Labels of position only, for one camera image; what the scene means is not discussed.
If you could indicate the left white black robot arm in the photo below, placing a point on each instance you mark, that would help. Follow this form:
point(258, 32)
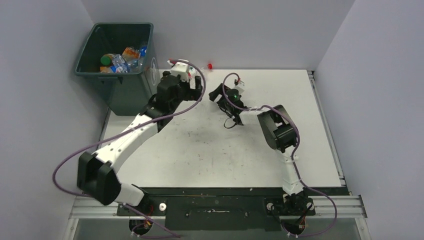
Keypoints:
point(97, 172)

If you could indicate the blue label water bottle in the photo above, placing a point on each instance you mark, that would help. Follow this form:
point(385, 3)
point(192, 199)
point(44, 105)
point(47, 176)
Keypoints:
point(142, 53)

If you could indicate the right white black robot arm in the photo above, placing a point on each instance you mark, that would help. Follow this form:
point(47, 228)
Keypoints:
point(278, 133)

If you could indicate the red label bottle back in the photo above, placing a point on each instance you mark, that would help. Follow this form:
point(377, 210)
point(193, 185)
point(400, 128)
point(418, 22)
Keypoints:
point(208, 68)

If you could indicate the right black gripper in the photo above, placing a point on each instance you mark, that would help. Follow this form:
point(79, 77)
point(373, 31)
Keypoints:
point(214, 95)

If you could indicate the clear crushed bottle back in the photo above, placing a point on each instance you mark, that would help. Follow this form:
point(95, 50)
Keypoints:
point(120, 64)

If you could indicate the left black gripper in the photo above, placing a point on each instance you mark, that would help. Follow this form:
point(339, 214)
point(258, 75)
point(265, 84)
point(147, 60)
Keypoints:
point(191, 94)

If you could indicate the dark green plastic bin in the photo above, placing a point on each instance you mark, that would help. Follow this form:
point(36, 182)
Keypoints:
point(124, 93)

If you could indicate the Pepsi bottle blue cap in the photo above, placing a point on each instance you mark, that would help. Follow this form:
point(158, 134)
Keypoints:
point(131, 69)

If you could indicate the brown stained bottle green cap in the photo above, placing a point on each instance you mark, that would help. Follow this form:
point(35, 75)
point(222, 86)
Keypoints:
point(106, 63)

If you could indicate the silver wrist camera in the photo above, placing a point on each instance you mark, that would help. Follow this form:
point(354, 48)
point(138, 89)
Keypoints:
point(240, 84)
point(185, 71)

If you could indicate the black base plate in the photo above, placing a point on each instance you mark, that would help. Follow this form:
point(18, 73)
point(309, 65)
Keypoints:
point(226, 209)

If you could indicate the orange crushed bottle back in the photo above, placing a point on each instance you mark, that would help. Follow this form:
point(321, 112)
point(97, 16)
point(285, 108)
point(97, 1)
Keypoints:
point(131, 53)

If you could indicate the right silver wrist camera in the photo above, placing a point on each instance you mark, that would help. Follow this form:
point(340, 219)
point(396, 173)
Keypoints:
point(240, 84)

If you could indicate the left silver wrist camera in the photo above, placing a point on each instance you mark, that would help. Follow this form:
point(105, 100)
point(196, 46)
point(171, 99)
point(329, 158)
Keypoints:
point(185, 71)

